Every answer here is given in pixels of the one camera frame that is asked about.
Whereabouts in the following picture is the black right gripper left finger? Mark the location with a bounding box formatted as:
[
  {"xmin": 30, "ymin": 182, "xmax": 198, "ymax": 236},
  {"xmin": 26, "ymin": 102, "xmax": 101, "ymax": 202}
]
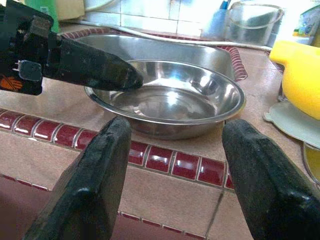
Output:
[{"xmin": 23, "ymin": 116, "xmax": 133, "ymax": 240}]

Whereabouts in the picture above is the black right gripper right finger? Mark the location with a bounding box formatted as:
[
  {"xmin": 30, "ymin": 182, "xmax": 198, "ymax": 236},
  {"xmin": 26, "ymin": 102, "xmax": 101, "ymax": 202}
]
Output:
[{"xmin": 221, "ymin": 118, "xmax": 320, "ymax": 240}]

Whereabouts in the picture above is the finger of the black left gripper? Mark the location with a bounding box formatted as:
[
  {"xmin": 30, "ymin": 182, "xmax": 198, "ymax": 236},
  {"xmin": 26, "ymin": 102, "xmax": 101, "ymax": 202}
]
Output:
[
  {"xmin": 42, "ymin": 36, "xmax": 145, "ymax": 85},
  {"xmin": 83, "ymin": 79, "xmax": 144, "ymax": 92}
]

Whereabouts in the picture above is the stainless steel bowl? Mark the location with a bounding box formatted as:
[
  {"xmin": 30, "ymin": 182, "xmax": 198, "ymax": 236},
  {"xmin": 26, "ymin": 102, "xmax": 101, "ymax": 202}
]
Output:
[{"xmin": 84, "ymin": 59, "xmax": 247, "ymax": 141}]

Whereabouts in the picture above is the yellow plastic jug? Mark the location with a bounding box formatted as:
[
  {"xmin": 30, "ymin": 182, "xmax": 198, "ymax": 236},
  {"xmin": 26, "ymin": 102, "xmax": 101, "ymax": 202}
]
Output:
[{"xmin": 269, "ymin": 39, "xmax": 320, "ymax": 121}]

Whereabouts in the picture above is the green liquid bottle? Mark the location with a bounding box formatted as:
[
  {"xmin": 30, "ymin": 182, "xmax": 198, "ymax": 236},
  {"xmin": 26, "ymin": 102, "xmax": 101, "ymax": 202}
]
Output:
[{"xmin": 24, "ymin": 0, "xmax": 61, "ymax": 33}]

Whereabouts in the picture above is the yellow plastic dish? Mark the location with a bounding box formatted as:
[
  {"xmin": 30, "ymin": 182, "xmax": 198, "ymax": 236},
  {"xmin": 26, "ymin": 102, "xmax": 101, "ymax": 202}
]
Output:
[{"xmin": 301, "ymin": 142, "xmax": 320, "ymax": 186}]

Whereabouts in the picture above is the stainless steel sink basin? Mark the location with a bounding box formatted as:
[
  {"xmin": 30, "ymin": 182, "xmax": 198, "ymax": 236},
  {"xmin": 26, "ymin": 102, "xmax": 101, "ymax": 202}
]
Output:
[{"xmin": 72, "ymin": 33, "xmax": 237, "ymax": 82}]

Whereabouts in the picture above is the translucent plastic mug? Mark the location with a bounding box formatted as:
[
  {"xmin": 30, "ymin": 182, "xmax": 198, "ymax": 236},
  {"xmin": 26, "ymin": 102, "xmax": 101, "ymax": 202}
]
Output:
[{"xmin": 201, "ymin": 8, "xmax": 230, "ymax": 41}]

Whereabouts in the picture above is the curved white hose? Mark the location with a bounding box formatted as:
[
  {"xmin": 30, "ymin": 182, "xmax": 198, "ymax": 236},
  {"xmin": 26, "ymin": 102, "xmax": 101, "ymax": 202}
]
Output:
[{"xmin": 83, "ymin": 0, "xmax": 121, "ymax": 12}]

